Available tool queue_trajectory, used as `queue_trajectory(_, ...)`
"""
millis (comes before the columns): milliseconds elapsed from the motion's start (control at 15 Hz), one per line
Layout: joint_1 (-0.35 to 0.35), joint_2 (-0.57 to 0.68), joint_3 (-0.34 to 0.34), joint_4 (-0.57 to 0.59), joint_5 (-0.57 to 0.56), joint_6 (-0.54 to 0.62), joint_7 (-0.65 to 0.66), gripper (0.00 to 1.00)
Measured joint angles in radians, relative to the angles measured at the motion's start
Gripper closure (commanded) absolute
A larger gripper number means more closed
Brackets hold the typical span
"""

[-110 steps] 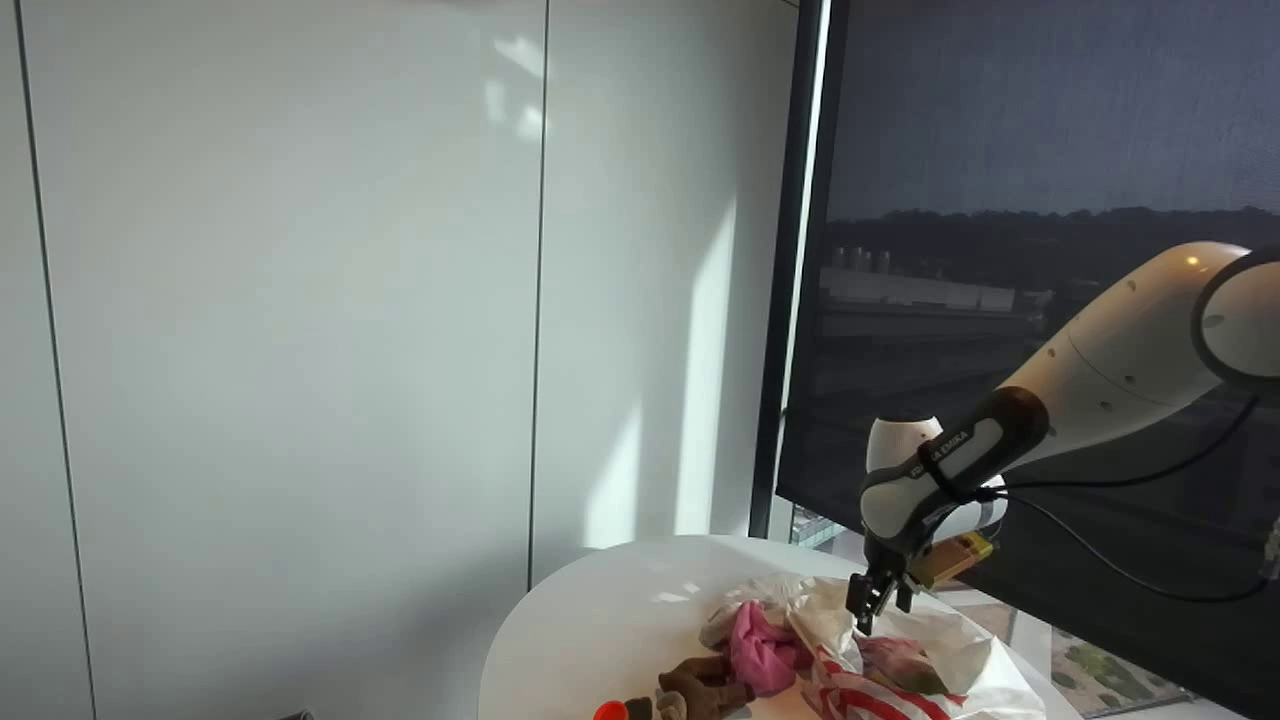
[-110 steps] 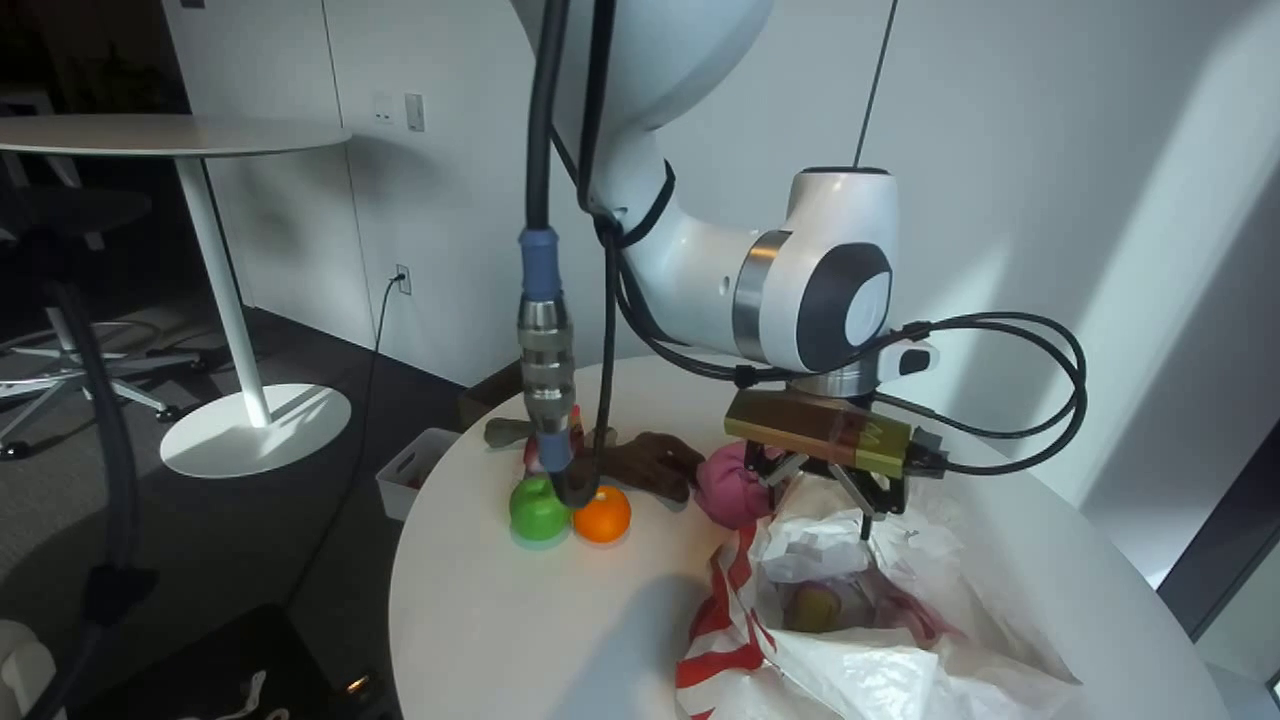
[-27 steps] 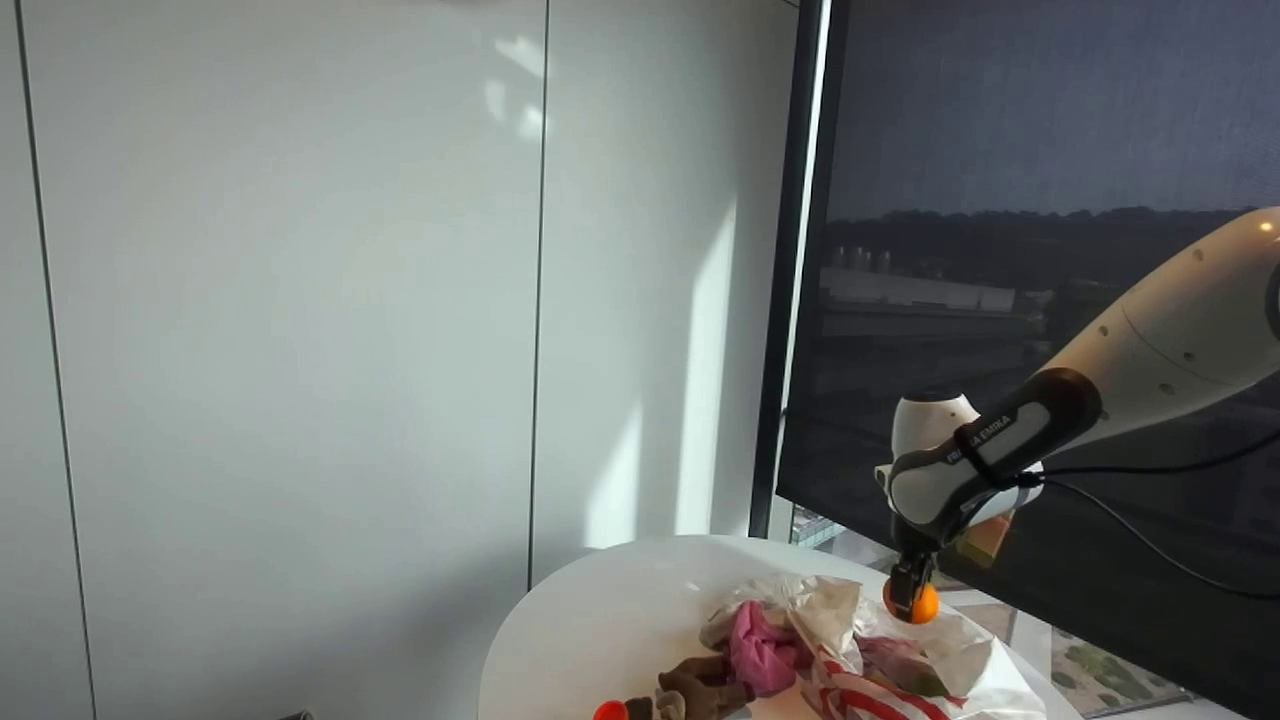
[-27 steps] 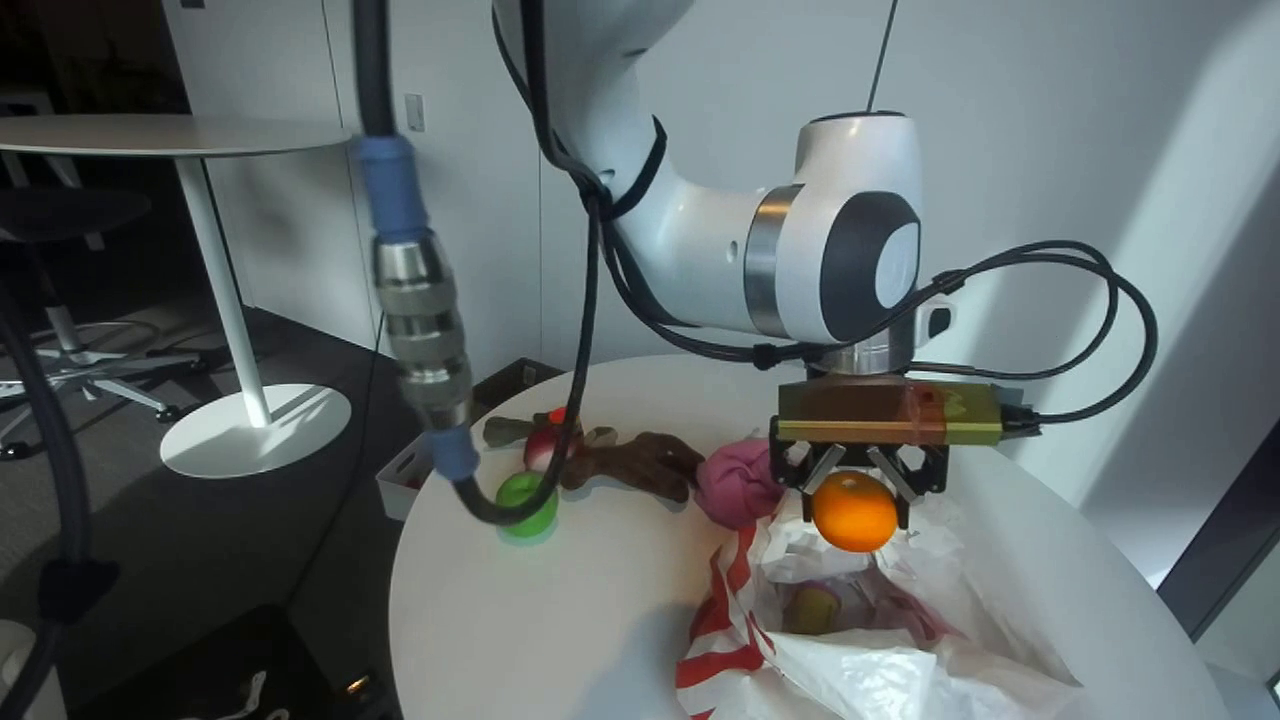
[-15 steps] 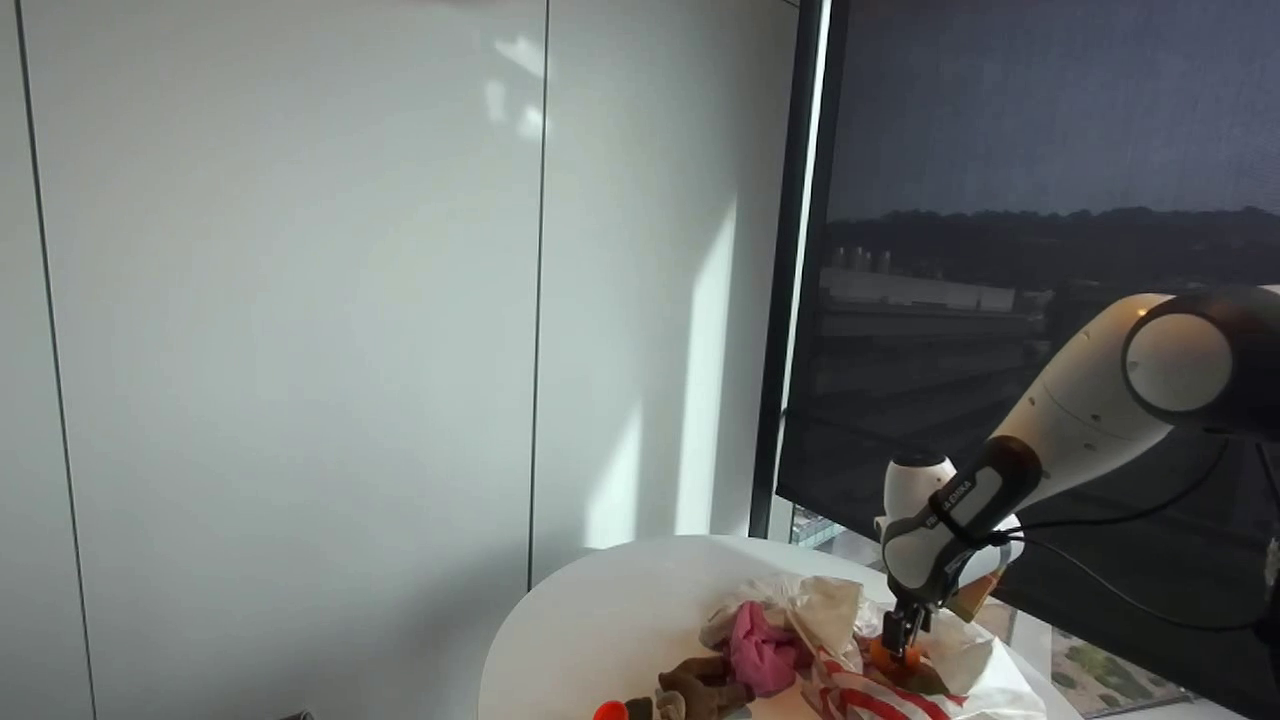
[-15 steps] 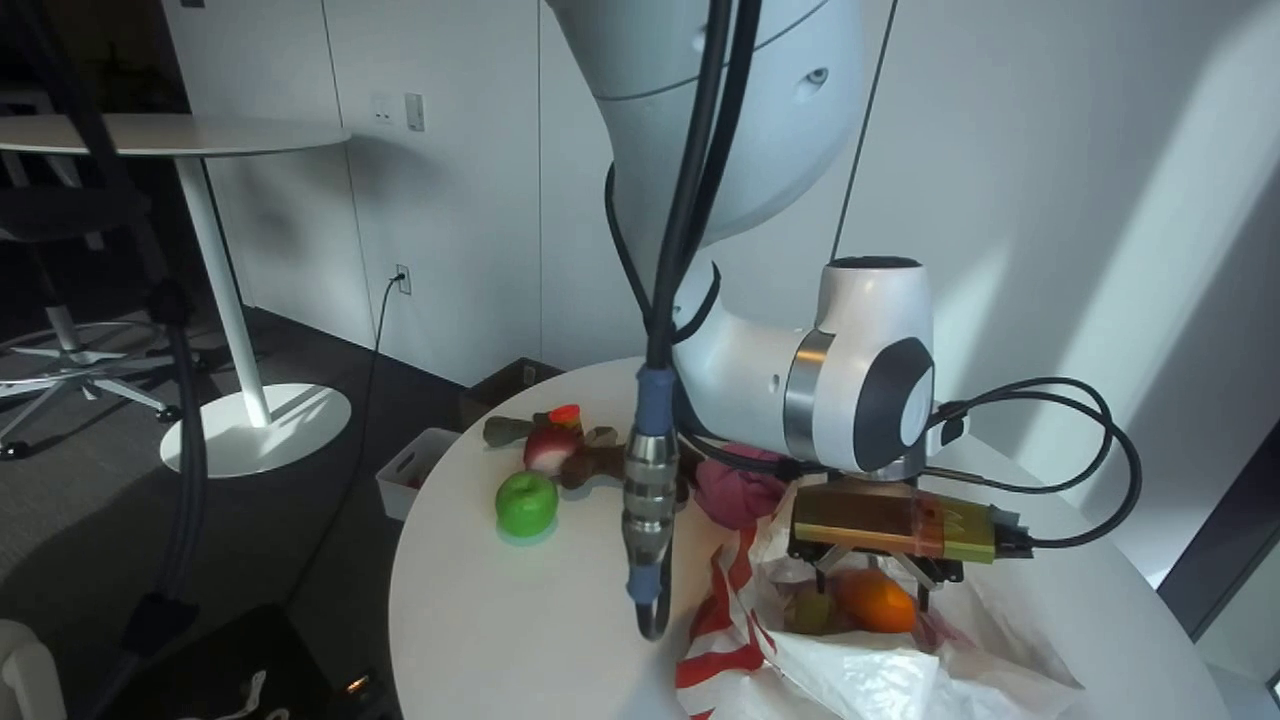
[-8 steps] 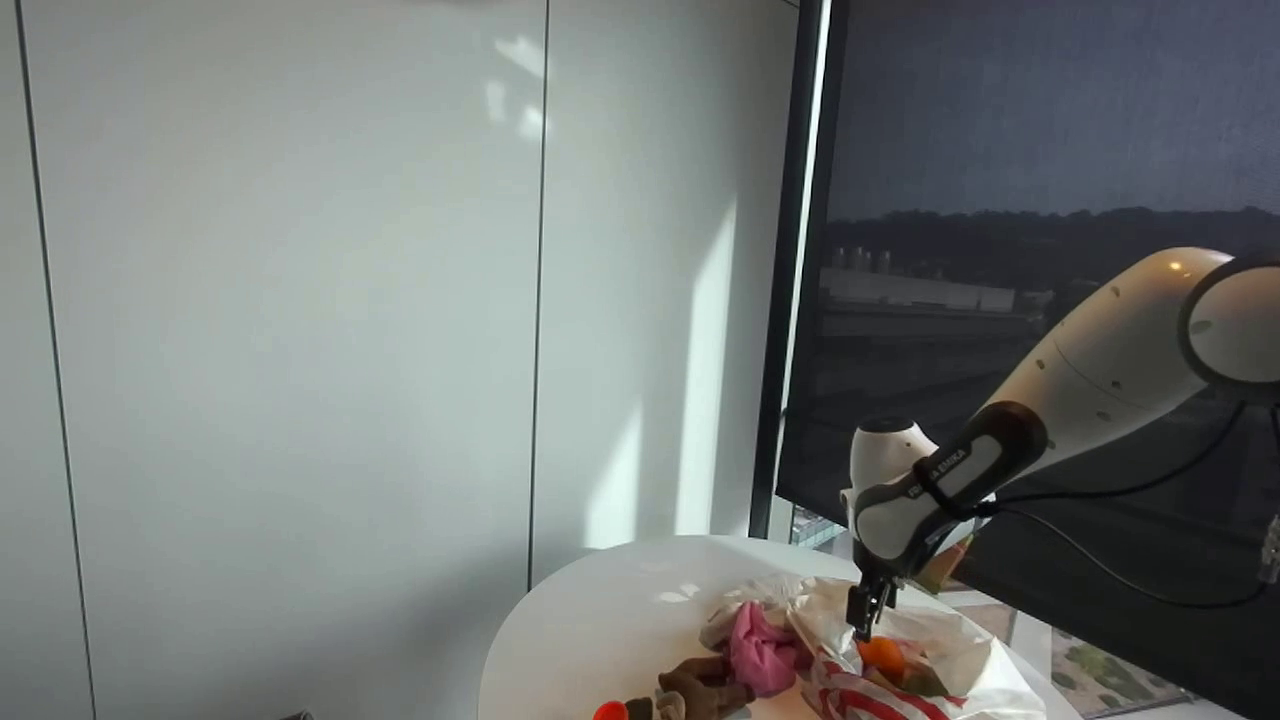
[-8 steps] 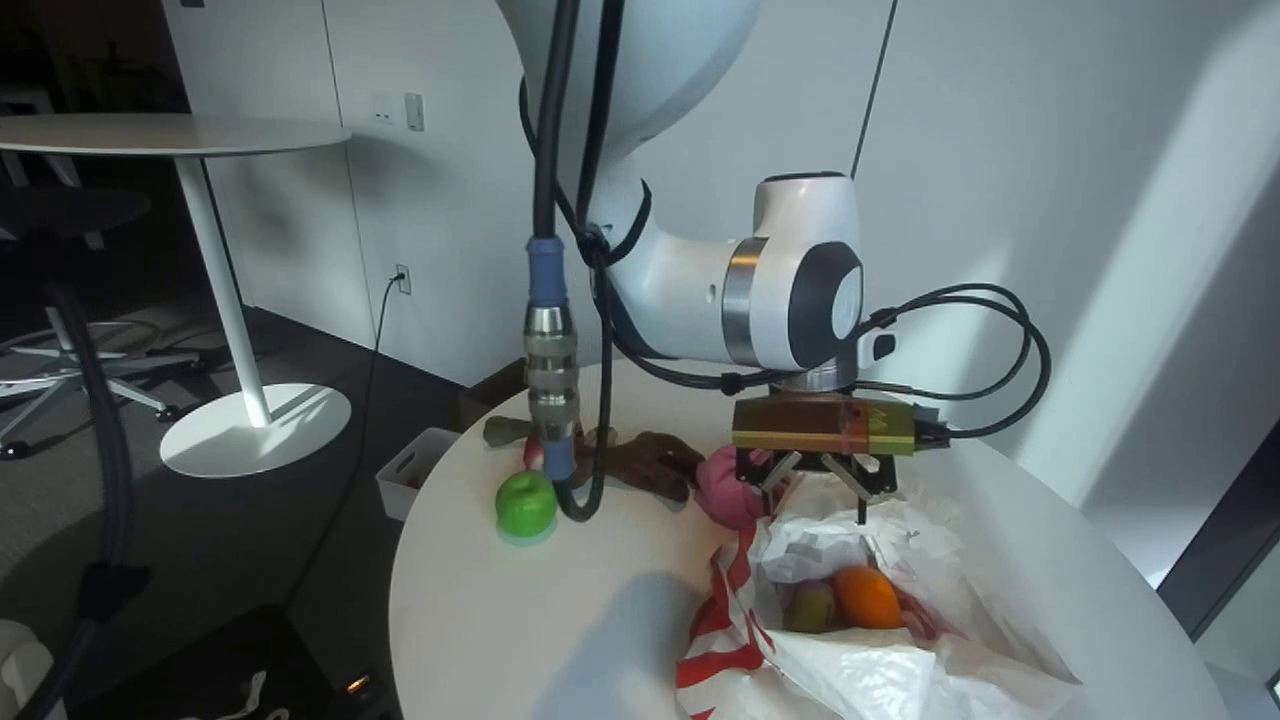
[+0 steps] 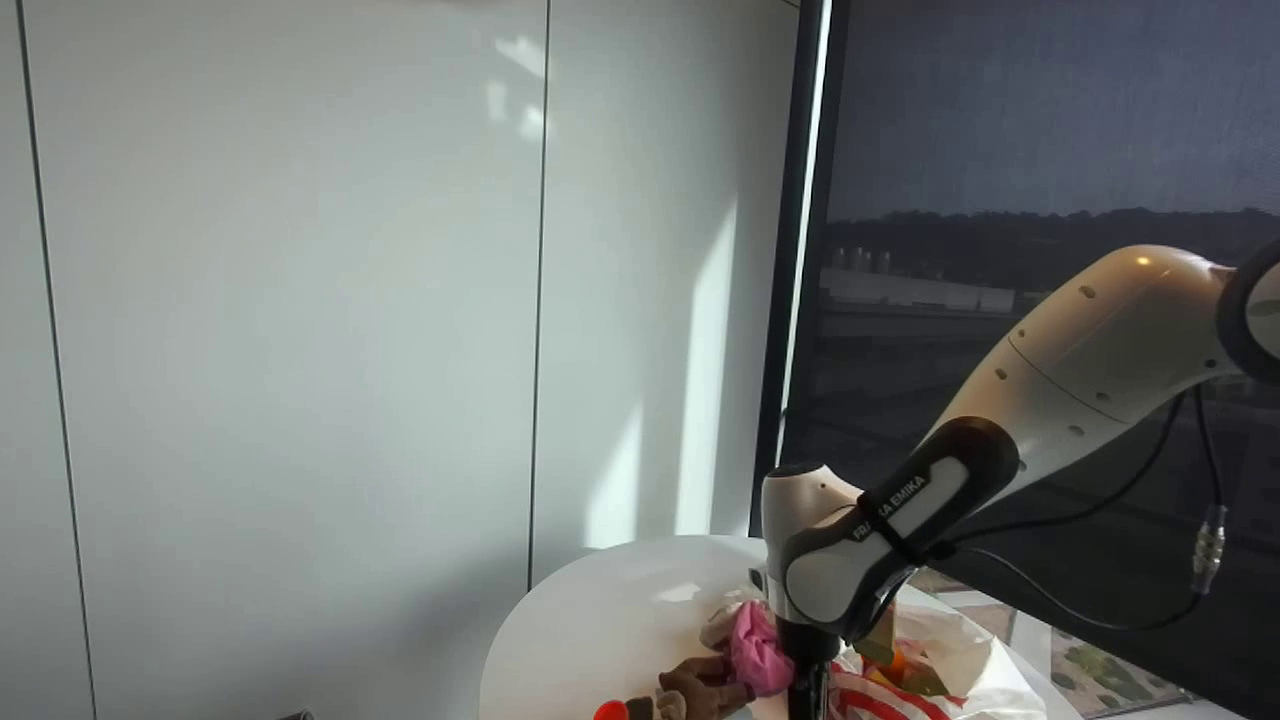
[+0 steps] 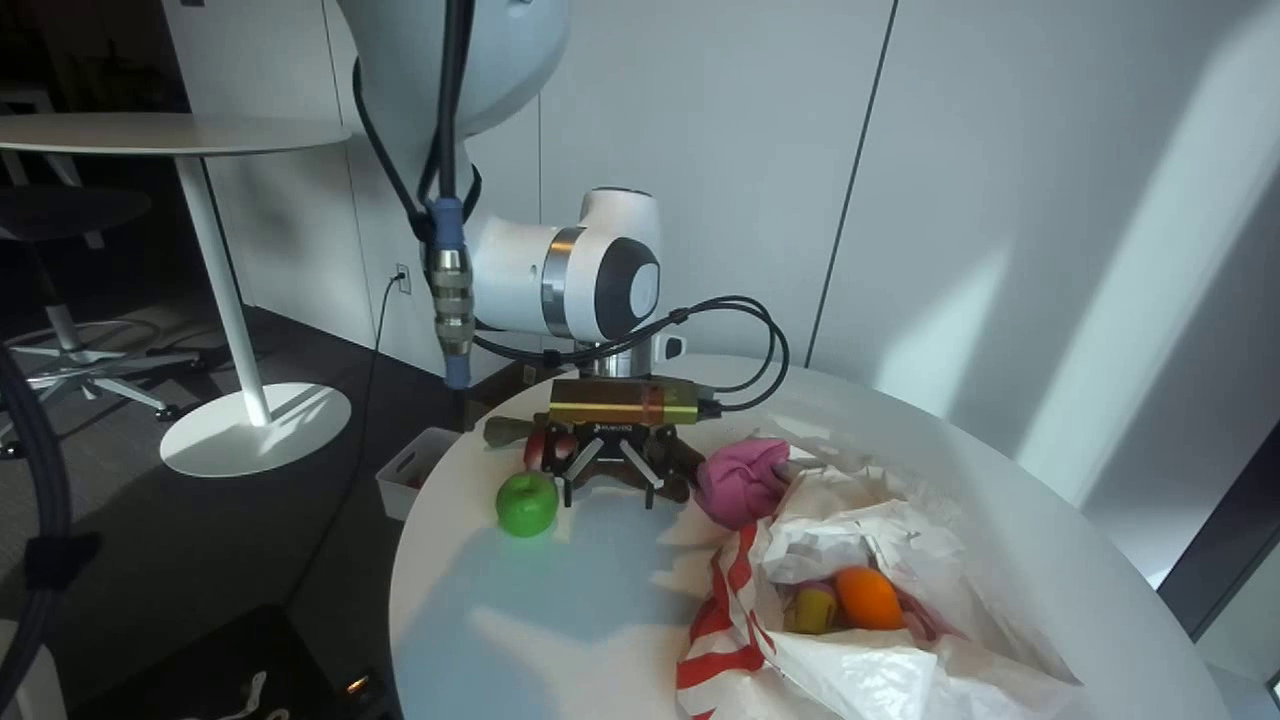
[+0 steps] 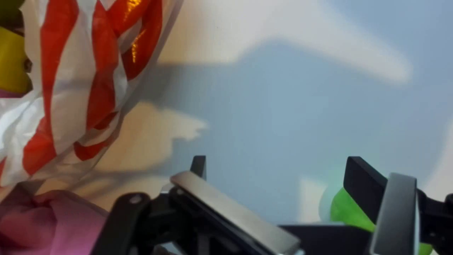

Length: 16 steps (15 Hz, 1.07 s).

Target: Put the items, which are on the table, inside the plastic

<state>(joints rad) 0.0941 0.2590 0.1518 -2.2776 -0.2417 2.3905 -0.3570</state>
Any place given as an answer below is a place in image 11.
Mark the white red plastic bag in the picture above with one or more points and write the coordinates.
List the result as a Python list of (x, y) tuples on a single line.
[(65, 71)]

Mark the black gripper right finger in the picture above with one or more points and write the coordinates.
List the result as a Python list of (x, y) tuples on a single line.
[(396, 216)]

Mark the bright green toy apple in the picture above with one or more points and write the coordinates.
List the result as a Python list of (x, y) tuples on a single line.
[(346, 212)]

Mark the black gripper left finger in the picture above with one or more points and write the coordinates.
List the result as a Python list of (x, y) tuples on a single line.
[(235, 212)]

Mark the pink cloth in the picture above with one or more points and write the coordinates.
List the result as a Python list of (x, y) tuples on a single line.
[(46, 226)]

